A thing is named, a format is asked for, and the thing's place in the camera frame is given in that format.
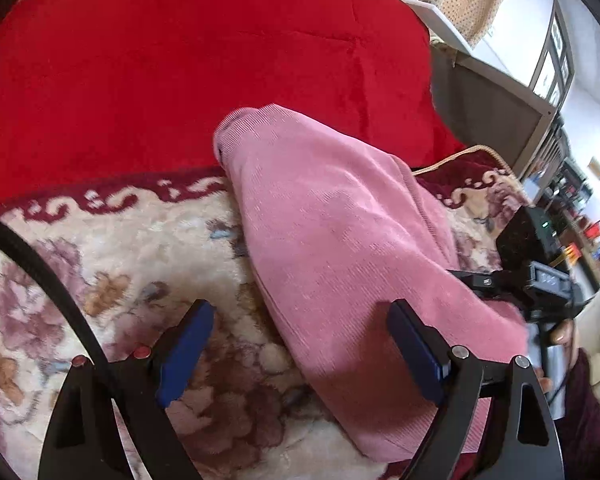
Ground cluttered shelf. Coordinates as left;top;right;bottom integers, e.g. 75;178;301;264
520;125;600;291

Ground pink corduroy jacket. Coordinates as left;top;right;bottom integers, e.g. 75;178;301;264
212;104;531;463

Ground black cable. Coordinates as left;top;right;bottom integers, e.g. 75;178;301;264
0;211;113;376

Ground red blanket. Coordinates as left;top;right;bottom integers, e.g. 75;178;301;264
0;0;468;212

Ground white window sill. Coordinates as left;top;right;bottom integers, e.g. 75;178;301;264
399;0;477;57

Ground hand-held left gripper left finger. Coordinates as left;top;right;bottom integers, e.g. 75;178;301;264
37;299;216;480

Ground floral plush blanket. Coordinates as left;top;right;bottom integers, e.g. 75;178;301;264
0;145;536;480

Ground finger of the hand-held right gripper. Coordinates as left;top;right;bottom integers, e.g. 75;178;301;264
446;268;507;302

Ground person's right hand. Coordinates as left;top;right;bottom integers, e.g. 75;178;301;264
532;319;577;394

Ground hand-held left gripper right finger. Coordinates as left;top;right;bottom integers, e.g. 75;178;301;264
386;298;566;480

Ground grey headboard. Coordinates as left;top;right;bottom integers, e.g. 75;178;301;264
429;40;567;177

